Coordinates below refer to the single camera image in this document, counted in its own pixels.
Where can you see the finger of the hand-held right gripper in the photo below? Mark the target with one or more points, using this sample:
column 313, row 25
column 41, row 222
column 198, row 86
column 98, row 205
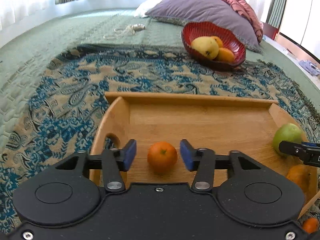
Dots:
column 310, row 144
column 297, row 152

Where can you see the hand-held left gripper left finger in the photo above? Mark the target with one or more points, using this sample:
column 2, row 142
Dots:
column 130, row 155

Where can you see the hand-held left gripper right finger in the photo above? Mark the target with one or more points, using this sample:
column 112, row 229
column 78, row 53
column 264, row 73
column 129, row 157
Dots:
column 186, row 156

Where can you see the green apple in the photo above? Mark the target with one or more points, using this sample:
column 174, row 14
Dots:
column 287, row 135

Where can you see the mandarin orange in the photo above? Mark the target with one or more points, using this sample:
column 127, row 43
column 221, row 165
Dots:
column 162, row 158

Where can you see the wooden tray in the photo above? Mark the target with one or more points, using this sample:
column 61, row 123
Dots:
column 200, row 125

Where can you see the red ribbed bowl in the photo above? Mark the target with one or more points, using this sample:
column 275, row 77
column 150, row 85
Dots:
column 222, row 33

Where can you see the large orange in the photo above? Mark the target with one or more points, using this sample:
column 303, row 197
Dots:
column 297, row 178

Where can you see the small tangerine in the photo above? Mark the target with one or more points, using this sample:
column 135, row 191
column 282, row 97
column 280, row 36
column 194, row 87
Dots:
column 310, row 225

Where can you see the blue cloth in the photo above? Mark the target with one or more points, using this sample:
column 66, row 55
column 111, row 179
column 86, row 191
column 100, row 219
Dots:
column 310, row 67

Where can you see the blue paisley blanket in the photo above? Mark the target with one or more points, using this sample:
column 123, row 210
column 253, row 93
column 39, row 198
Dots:
column 75, row 92

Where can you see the orange apricot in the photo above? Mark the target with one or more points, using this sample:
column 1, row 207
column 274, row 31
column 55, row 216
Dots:
column 226, row 54
column 218, row 41

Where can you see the yellow pear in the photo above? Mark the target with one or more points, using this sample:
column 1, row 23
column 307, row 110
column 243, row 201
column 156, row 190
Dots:
column 203, row 46

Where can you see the red box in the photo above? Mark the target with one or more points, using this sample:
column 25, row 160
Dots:
column 270, row 31

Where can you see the green quilted bedspread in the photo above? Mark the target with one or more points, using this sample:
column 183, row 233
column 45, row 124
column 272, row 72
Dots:
column 50, row 37

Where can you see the purple pillow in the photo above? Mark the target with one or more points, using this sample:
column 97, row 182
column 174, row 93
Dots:
column 200, row 7

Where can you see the white pillow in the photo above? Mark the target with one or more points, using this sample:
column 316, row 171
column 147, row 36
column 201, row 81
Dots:
column 155, row 2

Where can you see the pink ruffled pillow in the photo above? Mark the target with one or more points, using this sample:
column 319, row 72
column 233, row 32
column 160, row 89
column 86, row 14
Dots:
column 240, row 2

